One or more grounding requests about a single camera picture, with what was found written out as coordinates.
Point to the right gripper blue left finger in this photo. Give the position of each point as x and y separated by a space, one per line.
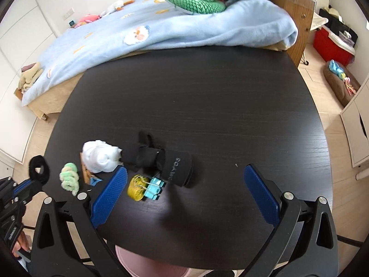
106 200

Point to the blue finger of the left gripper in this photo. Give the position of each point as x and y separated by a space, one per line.
22 187

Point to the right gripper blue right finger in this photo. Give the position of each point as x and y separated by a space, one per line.
265 193

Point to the black fuzzy scrunchie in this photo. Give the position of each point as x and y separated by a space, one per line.
39 169

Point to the wooden clothespin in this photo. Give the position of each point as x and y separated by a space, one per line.
87 175

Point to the yellow tape roll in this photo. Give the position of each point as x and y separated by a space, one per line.
137 187

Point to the white tissue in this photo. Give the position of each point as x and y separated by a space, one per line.
98 156

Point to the light blue binder clip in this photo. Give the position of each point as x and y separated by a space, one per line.
154 188

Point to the black sock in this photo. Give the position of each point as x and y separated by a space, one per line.
151 156

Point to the pink trash bin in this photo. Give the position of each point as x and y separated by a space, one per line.
138 265

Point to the person's left hand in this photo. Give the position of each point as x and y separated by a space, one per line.
22 243

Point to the beige folded towel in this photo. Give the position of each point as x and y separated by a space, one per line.
29 75

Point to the white drawer cabinet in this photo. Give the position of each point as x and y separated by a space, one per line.
355 118

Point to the brown pet cushion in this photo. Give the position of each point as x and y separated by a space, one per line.
342 82

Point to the red storage box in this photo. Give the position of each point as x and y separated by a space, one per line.
329 47

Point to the pink plush toy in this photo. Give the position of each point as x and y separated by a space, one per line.
90 18

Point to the light blue blanket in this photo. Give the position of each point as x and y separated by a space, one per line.
157 24

